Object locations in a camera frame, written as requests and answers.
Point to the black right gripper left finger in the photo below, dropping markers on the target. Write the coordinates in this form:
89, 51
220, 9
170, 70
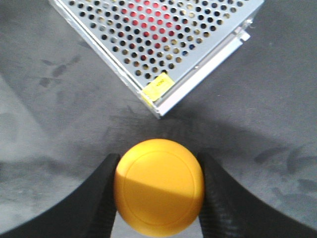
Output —
88, 212

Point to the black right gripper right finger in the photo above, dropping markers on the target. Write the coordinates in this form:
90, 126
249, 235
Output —
231, 211

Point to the yellow mushroom push button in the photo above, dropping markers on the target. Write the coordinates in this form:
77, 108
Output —
159, 188

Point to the right perforated metal power supply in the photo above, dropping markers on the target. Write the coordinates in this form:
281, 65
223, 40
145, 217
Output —
161, 49

